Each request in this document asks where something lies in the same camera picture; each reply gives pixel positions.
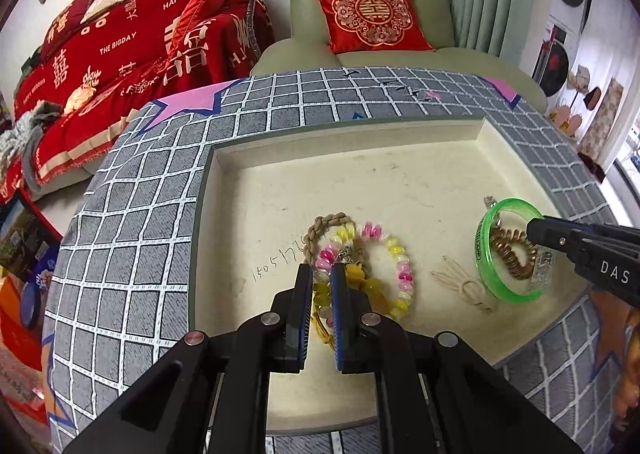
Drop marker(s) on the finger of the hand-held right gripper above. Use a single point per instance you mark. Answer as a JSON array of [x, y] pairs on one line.
[[600, 228], [550, 236]]

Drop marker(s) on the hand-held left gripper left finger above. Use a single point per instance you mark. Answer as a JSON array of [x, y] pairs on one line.
[[302, 314]]

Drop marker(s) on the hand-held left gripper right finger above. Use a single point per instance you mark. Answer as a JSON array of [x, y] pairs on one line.
[[340, 314]]

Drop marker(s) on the green translucent bangle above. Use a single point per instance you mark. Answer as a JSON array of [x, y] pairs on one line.
[[482, 259]]

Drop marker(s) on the grey-green jewelry tray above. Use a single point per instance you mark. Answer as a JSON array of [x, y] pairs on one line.
[[410, 173]]

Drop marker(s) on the purple heart silver pendant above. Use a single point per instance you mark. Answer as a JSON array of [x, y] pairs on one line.
[[346, 253]]

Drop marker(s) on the small silver charm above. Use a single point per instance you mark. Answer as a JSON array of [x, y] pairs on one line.
[[490, 202]]

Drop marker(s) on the checkered beige box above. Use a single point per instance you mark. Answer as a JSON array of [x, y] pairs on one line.
[[602, 123]]

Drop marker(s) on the green armchair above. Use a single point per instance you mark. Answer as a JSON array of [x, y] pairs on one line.
[[300, 53]]

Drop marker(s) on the blue round object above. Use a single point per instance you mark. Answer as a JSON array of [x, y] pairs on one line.
[[37, 294]]

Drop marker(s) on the red embroidered cushion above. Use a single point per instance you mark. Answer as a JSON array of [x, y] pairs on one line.
[[372, 13]]

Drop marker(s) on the red orange bags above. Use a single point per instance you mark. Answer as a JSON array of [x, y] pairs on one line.
[[17, 329]]

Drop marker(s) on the black picture box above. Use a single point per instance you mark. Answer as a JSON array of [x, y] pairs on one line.
[[27, 234]]

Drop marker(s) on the red printed blanket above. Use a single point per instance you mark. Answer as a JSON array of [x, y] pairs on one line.
[[125, 63]]

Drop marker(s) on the red sofa pillow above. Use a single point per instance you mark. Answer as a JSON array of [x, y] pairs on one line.
[[192, 18]]

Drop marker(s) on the pile of grey clothes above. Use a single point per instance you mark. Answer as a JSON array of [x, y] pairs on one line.
[[25, 133]]

